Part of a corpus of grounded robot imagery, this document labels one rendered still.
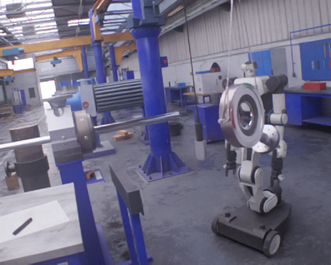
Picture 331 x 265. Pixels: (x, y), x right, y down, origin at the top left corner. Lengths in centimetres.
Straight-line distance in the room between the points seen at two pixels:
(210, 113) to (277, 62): 242
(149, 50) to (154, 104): 77
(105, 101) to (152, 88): 205
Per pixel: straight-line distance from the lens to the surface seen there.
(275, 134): 183
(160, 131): 402
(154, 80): 394
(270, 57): 692
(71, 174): 204
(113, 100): 584
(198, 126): 173
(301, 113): 608
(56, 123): 212
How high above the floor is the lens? 147
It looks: 9 degrees down
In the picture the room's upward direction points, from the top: 7 degrees counter-clockwise
